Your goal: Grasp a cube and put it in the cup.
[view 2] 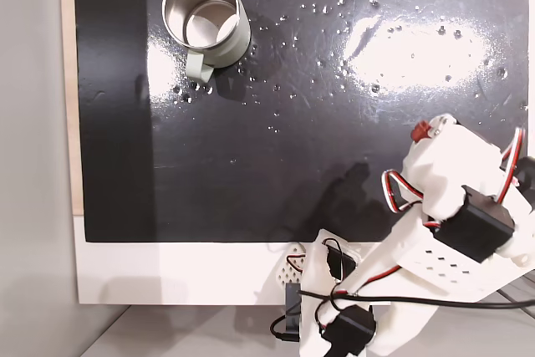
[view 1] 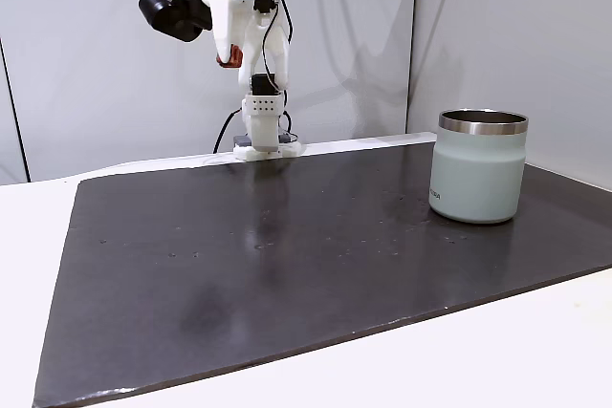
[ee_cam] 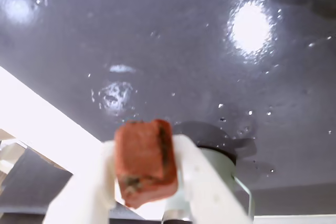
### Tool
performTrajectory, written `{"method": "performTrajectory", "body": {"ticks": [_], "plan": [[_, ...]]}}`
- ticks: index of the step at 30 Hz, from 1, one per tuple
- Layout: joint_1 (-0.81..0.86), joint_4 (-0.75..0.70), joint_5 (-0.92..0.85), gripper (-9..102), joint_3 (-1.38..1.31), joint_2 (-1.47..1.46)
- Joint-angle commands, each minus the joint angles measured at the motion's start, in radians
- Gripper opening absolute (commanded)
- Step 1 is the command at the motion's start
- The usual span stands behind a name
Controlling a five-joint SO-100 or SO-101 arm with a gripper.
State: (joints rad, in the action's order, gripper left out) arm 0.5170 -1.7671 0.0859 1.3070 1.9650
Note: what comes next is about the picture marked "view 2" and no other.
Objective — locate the small red cube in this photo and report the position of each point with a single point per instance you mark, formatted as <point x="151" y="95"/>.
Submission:
<point x="419" y="132"/>

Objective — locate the black glossy mat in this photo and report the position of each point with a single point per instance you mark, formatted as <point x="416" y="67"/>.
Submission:
<point x="251" y="164"/>

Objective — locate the black table clamp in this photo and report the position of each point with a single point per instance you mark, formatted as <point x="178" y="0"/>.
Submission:
<point x="292" y="311"/>

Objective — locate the light wooden board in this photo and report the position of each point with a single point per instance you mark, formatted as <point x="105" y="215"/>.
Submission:
<point x="69" y="81"/>

